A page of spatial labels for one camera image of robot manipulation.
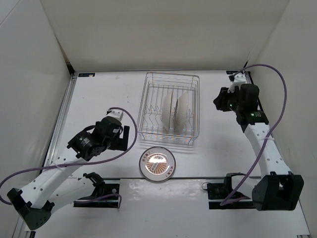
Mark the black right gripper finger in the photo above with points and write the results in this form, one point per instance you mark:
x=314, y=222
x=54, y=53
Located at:
x=222, y=98
x=223, y=106

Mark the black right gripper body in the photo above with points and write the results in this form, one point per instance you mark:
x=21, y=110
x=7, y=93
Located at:
x=238, y=106

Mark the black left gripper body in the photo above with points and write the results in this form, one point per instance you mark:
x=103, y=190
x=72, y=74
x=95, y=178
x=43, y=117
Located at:
x=112, y=141

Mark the plate with orange sunburst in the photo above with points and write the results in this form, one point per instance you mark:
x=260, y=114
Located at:
x=157, y=164

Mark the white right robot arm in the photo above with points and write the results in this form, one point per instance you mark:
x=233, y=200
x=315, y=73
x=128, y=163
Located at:
x=269, y=183

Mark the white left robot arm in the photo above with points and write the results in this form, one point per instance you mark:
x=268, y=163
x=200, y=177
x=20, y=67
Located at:
x=48, y=192

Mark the right blue corner label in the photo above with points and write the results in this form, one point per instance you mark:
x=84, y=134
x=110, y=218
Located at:
x=230, y=72

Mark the blue corner label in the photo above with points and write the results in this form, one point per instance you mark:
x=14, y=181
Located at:
x=86, y=75
x=230, y=72

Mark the white right plate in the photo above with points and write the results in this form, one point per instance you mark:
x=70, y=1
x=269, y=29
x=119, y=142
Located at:
x=181, y=111

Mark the white plate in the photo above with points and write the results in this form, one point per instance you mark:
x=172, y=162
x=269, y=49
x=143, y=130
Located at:
x=181, y=111
x=166, y=110

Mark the left blue corner label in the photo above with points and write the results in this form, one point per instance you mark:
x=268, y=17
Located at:
x=86, y=75

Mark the white middle plate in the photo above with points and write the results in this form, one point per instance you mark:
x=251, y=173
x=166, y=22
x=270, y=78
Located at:
x=166, y=110

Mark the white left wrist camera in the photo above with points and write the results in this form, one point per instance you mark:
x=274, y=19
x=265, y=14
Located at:
x=115, y=113

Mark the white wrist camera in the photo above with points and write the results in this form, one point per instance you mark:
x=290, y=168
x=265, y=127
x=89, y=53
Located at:
x=237, y=80
x=115, y=113

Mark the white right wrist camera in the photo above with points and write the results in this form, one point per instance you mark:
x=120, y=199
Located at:
x=237, y=80

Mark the metal wire dish rack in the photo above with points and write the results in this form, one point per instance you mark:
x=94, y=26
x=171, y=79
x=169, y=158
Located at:
x=156, y=87

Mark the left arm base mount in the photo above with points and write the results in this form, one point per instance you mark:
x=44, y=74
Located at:
x=111, y=189

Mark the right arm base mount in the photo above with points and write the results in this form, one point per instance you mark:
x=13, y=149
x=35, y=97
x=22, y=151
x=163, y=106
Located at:
x=216, y=193

